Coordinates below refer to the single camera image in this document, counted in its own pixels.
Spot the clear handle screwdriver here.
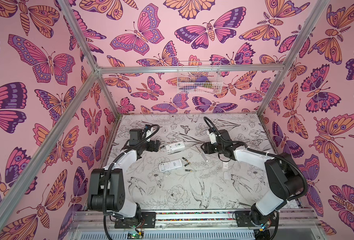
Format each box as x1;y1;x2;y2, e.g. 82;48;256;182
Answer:
198;148;209;163

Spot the white remote with display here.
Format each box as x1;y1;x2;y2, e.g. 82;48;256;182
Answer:
159;159;183;172

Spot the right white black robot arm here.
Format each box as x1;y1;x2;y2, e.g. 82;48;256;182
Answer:
201;129;308;226

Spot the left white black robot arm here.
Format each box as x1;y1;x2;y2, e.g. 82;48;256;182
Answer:
87;125;160;219

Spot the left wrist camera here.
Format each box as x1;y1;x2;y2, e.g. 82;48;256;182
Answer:
144;125;153;142

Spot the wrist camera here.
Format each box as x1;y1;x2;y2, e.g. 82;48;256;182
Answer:
207;130;217;145
144;125;153;142

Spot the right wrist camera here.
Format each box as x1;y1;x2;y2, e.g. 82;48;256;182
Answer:
207;130;217;145

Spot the white wire basket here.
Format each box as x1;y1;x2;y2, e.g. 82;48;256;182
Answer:
176;64;223;95

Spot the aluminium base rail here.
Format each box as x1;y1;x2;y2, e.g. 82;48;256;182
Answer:
67;209;327;240

